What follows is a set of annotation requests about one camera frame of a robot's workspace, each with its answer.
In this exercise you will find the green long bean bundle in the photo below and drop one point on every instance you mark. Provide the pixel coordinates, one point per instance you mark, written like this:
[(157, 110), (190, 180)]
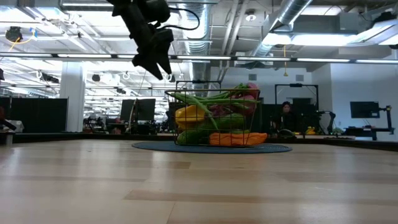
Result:
[(236, 101)]

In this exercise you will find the person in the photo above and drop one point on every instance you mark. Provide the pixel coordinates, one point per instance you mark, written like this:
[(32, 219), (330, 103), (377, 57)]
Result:
[(286, 119)]

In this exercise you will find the yellow starfruit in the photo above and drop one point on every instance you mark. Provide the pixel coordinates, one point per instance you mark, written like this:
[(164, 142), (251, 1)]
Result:
[(189, 115)]

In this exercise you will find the silver spiral ventilation duct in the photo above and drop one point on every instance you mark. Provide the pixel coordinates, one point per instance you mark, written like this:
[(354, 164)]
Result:
[(289, 12)]

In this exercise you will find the black background robot arm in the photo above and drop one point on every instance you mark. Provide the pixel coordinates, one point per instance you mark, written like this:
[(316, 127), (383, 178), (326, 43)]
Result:
[(332, 116)]

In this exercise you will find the black monitor stand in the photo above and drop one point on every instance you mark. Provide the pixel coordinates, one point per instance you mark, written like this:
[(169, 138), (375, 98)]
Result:
[(388, 118)]

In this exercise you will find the white building column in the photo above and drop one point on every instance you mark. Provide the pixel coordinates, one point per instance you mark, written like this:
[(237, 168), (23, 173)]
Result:
[(72, 99)]

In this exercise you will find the black partition panel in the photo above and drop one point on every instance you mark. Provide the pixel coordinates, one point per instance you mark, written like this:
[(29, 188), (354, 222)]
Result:
[(37, 113)]

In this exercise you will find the silver corrugated ventilation duct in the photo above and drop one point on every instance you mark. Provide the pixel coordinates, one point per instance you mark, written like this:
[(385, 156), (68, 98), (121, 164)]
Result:
[(194, 46)]

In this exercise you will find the black office desk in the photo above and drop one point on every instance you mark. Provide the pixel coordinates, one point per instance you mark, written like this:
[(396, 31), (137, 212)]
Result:
[(370, 130)]

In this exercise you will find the green pepper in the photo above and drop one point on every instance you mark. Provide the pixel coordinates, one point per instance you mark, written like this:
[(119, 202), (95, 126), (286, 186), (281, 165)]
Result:
[(189, 137)]

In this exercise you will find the round ceiling sensor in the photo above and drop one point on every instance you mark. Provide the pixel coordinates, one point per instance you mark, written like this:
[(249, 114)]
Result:
[(250, 17)]

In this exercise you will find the orange carrot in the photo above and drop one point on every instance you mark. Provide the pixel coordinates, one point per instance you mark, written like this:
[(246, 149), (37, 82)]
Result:
[(239, 139)]

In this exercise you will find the grey wall vent grille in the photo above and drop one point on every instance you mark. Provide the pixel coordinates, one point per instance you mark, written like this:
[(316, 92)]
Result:
[(252, 77), (299, 77)]

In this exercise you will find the round dark blue placemat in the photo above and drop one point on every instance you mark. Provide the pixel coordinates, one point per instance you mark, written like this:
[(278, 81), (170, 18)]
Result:
[(155, 147)]

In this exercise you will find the small yellow toy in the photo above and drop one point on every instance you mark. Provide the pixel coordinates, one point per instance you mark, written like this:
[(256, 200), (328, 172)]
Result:
[(310, 130)]

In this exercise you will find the black desk monitor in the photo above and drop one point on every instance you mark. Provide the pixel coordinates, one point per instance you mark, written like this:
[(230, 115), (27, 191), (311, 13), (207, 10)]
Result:
[(363, 109), (146, 109), (128, 109)]

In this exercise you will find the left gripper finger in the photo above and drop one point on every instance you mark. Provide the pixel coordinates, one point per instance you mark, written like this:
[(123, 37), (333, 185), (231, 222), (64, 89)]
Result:
[(149, 63), (166, 62)]

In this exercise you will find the LED light bar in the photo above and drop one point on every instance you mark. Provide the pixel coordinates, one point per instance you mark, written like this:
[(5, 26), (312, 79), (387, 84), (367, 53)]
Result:
[(264, 59)]

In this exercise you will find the black ceiling spotlight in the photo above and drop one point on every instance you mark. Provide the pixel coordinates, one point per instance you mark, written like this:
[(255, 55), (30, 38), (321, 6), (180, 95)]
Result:
[(95, 77)]

